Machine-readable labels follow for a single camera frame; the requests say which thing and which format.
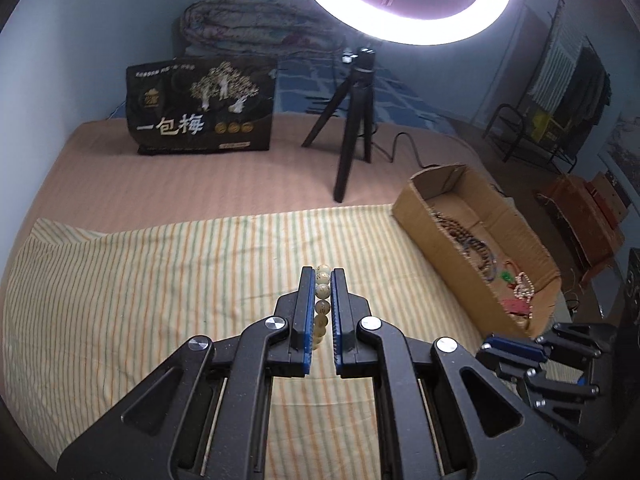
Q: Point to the blue checkered bed sheet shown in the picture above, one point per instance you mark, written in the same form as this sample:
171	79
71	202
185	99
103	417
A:
305	86

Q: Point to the black clothes rack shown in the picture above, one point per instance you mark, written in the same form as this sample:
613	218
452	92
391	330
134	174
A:
510	125

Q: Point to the yellow box on rack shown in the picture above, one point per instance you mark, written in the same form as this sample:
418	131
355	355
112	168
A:
545	128

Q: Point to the brown cardboard box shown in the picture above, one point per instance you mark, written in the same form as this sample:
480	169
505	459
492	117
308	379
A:
481	247

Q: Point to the black printed package bag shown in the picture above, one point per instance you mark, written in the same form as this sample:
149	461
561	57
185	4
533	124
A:
201	105

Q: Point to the black tripod stand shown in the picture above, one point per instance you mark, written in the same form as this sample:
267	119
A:
359	88

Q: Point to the dark hanging garment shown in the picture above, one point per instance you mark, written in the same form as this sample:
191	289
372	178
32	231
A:
584	100

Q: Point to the folded floral quilt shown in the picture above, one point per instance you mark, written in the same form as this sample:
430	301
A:
277	28

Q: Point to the yellow striped cloth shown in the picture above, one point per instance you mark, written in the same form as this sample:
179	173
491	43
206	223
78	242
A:
87	315

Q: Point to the orange covered furniture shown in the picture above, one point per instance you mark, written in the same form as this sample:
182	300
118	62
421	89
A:
594	240

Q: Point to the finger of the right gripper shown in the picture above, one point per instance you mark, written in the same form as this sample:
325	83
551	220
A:
523	348
505	365

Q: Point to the tan bed sheet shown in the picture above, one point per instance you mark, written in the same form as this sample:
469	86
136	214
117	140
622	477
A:
99	182

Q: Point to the white striped hanging towel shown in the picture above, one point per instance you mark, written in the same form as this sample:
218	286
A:
557	66

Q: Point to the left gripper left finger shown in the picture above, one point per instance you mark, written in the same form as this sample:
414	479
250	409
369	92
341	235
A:
203	413

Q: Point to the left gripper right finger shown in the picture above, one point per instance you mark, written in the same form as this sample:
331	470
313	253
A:
440	414

